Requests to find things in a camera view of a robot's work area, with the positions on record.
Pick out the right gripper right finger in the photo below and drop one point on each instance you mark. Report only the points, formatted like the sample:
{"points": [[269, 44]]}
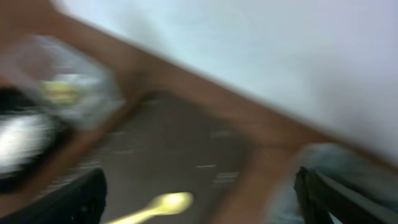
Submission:
{"points": [[321, 198]]}

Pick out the clear plastic waste bin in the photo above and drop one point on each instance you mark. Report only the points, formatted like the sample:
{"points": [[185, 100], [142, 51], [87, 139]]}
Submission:
{"points": [[31, 60]]}

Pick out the yellow plastic spoon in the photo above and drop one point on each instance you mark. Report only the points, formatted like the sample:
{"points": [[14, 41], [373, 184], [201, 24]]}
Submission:
{"points": [[165, 204]]}

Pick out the pile of white rice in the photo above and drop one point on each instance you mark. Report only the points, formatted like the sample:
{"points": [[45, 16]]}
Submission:
{"points": [[22, 138]]}

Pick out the black rectangular tray bin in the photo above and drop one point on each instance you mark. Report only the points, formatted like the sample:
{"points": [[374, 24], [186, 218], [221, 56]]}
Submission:
{"points": [[14, 103]]}

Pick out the grey dishwasher rack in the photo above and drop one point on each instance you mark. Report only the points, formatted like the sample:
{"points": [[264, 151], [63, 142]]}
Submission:
{"points": [[342, 165]]}

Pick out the dark brown serving tray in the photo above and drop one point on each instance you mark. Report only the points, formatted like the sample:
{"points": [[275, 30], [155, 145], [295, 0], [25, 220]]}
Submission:
{"points": [[167, 145]]}

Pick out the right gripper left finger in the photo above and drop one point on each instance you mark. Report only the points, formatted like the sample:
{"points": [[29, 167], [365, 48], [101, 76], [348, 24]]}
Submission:
{"points": [[80, 202]]}

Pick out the yellow green snack wrapper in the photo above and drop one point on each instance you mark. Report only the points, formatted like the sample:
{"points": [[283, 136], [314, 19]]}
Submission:
{"points": [[60, 92]]}

